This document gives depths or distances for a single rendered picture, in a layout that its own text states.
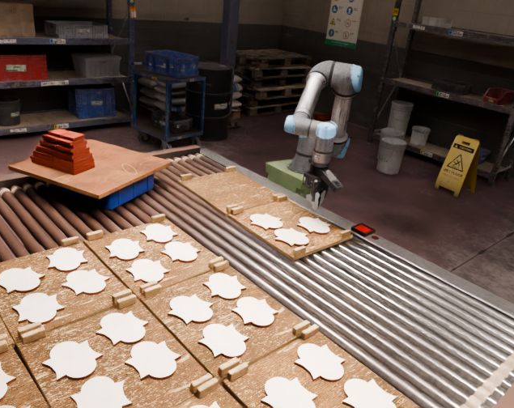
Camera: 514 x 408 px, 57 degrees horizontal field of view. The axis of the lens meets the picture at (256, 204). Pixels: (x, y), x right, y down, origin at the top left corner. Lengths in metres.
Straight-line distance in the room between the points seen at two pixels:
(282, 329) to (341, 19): 6.70
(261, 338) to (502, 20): 5.65
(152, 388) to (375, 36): 6.64
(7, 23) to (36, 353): 4.77
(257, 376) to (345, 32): 6.83
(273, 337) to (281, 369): 0.13
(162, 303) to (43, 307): 0.34
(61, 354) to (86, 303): 0.22
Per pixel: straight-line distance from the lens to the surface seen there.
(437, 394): 1.43
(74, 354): 1.35
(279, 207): 2.16
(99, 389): 1.25
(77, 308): 1.51
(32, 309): 1.52
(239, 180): 2.40
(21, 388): 1.31
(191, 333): 1.40
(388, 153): 5.63
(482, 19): 6.67
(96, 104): 6.27
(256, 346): 1.37
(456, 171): 5.46
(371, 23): 7.47
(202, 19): 7.62
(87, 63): 6.10
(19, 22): 5.90
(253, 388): 1.26
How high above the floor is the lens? 1.85
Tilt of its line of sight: 25 degrees down
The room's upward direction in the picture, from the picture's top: 6 degrees clockwise
